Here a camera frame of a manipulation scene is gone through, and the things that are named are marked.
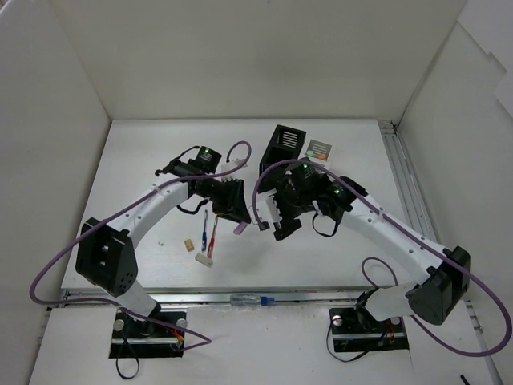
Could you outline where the aluminium rail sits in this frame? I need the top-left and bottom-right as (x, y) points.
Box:
(59, 284), (450, 308)
(378, 120), (488, 342)

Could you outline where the black slotted container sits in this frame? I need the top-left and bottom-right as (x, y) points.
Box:
(259, 124), (306, 174)

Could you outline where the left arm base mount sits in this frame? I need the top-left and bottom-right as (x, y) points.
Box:
(109, 311), (185, 359)

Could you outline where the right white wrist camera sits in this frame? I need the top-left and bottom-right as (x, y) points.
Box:
(253, 189), (282, 230)

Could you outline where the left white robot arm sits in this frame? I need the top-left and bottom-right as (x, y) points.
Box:
(75, 146), (251, 337)

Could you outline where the aluminium front rail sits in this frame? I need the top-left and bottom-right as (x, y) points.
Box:
(59, 284), (450, 308)

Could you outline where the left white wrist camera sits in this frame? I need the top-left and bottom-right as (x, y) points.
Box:
(220, 159), (247, 173)

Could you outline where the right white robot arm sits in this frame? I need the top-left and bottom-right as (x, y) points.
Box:
(256, 158), (471, 330)

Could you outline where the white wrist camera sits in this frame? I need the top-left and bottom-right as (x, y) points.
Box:
(253, 189), (282, 230)
(220, 159), (247, 173)

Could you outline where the white slotted container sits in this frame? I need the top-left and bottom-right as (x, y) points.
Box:
(301, 136), (337, 169)

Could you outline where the aluminium right rail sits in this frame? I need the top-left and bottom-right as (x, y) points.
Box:
(378, 120), (488, 342)

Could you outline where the red pen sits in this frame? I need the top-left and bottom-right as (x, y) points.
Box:
(207, 216), (219, 259)

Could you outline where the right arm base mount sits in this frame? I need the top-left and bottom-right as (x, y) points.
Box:
(326, 307), (410, 363)

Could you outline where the small tan eraser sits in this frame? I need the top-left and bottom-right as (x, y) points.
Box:
(184, 239), (194, 252)

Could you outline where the white eraser block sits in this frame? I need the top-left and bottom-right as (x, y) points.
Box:
(195, 253), (213, 268)

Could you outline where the clear bottle blue cap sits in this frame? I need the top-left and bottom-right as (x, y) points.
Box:
(229, 294), (275, 307)

